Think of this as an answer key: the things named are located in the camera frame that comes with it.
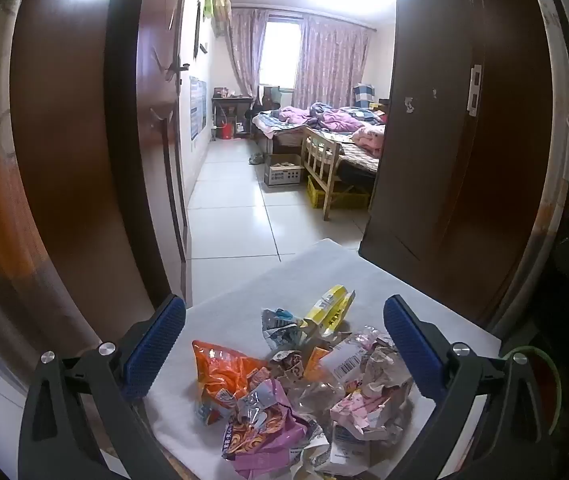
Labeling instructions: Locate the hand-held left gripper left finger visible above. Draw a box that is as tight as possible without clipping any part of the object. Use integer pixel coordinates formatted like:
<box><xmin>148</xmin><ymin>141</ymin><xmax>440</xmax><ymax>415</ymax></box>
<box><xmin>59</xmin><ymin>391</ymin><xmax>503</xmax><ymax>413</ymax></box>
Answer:
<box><xmin>18</xmin><ymin>294</ymin><xmax>186</xmax><ymax>480</ymax></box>

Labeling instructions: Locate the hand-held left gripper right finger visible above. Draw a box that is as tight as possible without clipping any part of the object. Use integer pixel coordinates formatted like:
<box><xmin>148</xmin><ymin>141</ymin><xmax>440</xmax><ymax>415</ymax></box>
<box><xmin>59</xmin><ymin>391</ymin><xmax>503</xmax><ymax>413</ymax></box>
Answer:
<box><xmin>383</xmin><ymin>294</ymin><xmax>553</xmax><ymax>480</ymax></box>

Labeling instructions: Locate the white barcode label wrapper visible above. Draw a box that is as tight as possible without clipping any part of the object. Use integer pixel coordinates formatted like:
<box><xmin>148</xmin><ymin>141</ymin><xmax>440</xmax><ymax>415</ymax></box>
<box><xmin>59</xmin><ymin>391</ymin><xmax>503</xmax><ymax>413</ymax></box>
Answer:
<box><xmin>322</xmin><ymin>332</ymin><xmax>380</xmax><ymax>386</ymax></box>

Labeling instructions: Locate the orange snack bag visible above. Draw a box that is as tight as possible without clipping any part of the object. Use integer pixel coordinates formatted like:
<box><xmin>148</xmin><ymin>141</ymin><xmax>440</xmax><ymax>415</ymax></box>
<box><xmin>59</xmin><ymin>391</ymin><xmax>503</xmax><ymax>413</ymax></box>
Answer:
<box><xmin>192</xmin><ymin>340</ymin><xmax>270</xmax><ymax>426</ymax></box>

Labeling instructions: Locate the pale pink wrapper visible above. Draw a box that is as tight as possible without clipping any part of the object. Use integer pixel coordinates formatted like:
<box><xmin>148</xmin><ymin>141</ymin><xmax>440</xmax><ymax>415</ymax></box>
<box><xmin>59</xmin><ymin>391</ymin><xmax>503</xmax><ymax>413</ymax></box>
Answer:
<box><xmin>329</xmin><ymin>387</ymin><xmax>400</xmax><ymax>431</ymax></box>

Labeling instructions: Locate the yellow snack bag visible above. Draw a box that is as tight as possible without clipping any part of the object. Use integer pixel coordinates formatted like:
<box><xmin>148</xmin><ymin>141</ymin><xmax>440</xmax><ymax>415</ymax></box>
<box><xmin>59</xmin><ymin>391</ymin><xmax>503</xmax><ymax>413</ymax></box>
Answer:
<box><xmin>301</xmin><ymin>285</ymin><xmax>356</xmax><ymax>338</ymax></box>

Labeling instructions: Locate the clear plastic bag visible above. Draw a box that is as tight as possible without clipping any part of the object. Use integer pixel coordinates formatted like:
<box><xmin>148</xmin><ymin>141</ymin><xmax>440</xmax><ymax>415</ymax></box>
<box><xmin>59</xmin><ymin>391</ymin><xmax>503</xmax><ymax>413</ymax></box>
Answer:
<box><xmin>284</xmin><ymin>380</ymin><xmax>350</xmax><ymax>421</ymax></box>

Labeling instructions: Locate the grey blue crumpled wrapper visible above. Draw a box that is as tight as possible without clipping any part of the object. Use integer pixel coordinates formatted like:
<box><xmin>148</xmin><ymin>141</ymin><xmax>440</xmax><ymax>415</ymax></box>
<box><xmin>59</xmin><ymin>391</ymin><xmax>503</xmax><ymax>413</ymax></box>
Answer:
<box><xmin>262</xmin><ymin>307</ymin><xmax>310</xmax><ymax>351</ymax></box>

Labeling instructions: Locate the purple snack wrapper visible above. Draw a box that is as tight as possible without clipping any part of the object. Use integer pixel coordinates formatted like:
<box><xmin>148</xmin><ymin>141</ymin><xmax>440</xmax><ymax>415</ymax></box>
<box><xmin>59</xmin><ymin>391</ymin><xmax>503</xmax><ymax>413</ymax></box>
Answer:
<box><xmin>222</xmin><ymin>377</ymin><xmax>315</xmax><ymax>478</ymax></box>

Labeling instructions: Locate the yellow plastic crate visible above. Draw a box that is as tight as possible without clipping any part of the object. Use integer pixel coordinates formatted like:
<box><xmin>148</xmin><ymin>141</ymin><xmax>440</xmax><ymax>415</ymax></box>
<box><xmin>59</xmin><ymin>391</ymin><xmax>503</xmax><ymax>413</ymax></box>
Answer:
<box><xmin>307</xmin><ymin>175</ymin><xmax>371</xmax><ymax>210</ymax></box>

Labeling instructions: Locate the brown wooden door panel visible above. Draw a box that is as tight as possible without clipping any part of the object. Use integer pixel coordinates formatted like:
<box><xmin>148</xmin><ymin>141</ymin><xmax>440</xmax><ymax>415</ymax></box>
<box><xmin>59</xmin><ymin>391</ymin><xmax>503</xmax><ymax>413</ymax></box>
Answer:
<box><xmin>359</xmin><ymin>0</ymin><xmax>555</xmax><ymax>326</ymax></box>

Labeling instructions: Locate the light wooden chair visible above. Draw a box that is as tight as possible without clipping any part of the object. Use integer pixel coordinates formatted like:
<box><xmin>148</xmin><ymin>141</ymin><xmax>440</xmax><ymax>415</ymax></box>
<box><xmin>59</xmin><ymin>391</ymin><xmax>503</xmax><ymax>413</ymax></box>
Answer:
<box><xmin>301</xmin><ymin>127</ymin><xmax>343</xmax><ymax>221</ymax></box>

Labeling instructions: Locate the pink blanket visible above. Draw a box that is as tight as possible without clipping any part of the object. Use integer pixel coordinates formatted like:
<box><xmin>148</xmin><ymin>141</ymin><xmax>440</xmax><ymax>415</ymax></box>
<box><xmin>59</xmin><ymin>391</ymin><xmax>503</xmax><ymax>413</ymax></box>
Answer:
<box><xmin>351</xmin><ymin>126</ymin><xmax>386</xmax><ymax>157</ymax></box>

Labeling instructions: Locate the cardboard box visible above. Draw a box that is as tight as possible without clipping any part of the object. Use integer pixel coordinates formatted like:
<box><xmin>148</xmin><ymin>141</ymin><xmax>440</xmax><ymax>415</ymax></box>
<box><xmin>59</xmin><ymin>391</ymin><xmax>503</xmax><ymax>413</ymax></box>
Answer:
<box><xmin>263</xmin><ymin>154</ymin><xmax>303</xmax><ymax>187</ymax></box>

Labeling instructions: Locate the purple blanket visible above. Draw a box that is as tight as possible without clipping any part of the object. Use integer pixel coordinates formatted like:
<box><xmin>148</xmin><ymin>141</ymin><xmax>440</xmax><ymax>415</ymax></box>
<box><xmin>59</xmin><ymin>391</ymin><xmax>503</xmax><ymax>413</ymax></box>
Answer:
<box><xmin>279</xmin><ymin>102</ymin><xmax>366</xmax><ymax>134</ymax></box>

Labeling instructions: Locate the bed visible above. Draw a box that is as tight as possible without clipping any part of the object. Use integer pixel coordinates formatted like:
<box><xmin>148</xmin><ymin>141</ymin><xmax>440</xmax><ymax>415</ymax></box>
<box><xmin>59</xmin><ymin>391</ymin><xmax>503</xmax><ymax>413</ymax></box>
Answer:
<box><xmin>252</xmin><ymin>104</ymin><xmax>388</xmax><ymax>182</ymax></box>

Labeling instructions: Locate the dark wooden desk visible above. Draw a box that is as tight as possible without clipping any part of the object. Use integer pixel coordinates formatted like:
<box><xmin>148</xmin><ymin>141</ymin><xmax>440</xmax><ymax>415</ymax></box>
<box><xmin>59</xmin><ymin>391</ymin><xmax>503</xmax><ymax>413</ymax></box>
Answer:
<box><xmin>211</xmin><ymin>94</ymin><xmax>256</xmax><ymax>139</ymax></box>

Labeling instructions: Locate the blue plaid storage bag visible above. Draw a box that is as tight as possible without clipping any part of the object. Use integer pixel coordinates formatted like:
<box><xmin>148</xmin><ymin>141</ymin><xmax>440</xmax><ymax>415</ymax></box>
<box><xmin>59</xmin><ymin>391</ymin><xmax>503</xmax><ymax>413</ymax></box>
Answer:
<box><xmin>353</xmin><ymin>83</ymin><xmax>376</xmax><ymax>109</ymax></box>

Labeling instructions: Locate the white strike plate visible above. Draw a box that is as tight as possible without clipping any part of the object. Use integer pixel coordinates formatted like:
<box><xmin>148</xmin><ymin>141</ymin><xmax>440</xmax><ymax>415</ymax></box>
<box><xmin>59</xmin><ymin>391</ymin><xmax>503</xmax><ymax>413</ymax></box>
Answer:
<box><xmin>467</xmin><ymin>64</ymin><xmax>483</xmax><ymax>117</ymax></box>

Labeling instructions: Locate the black chair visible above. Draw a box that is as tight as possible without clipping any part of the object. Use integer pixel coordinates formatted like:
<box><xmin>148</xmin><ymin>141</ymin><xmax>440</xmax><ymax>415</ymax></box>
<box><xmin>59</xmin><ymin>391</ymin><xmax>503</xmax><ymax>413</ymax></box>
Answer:
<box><xmin>257</xmin><ymin>86</ymin><xmax>280</xmax><ymax>111</ymax></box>

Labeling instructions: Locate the pink window curtain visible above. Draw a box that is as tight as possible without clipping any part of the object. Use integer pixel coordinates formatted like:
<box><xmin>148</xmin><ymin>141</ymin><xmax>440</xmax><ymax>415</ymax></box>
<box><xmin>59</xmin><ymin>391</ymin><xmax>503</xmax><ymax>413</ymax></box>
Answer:
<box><xmin>293</xmin><ymin>15</ymin><xmax>373</xmax><ymax>111</ymax></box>
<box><xmin>231</xmin><ymin>7</ymin><xmax>268</xmax><ymax>102</ymax></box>

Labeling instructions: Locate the window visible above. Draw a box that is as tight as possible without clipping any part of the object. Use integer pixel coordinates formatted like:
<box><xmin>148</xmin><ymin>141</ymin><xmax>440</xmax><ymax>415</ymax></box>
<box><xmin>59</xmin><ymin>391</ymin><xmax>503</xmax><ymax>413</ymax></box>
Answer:
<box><xmin>261</xmin><ymin>20</ymin><xmax>301</xmax><ymax>87</ymax></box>

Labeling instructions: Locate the green cable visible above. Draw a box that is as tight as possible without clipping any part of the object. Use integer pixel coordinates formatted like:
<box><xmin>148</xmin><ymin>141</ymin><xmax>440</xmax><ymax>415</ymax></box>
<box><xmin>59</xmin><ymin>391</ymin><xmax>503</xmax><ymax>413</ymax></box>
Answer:
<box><xmin>502</xmin><ymin>345</ymin><xmax>563</xmax><ymax>436</ymax></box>

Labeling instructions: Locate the brown wooden door with handle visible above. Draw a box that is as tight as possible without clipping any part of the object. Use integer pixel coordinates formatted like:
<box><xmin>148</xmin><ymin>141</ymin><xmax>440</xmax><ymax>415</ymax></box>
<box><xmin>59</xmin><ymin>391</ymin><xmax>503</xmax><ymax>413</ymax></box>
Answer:
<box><xmin>107</xmin><ymin>0</ymin><xmax>192</xmax><ymax>311</ymax></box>

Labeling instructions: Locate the blue wall poster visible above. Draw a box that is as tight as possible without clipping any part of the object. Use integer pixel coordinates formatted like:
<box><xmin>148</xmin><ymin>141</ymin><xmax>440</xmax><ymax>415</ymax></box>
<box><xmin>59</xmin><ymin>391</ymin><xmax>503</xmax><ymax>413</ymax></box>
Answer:
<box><xmin>189</xmin><ymin>76</ymin><xmax>208</xmax><ymax>142</ymax></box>

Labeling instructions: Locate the white door frame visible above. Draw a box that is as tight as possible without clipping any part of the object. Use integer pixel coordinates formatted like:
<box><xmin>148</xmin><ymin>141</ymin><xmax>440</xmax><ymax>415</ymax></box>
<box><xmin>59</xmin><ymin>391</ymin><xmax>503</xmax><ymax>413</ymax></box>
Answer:
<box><xmin>525</xmin><ymin>0</ymin><xmax>569</xmax><ymax>261</ymax></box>

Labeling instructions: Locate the wall air conditioner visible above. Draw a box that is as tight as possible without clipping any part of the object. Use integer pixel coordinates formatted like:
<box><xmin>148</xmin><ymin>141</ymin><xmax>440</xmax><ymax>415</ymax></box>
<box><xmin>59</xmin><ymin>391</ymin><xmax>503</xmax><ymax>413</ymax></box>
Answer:
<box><xmin>213</xmin><ymin>0</ymin><xmax>233</xmax><ymax>37</ymax></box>

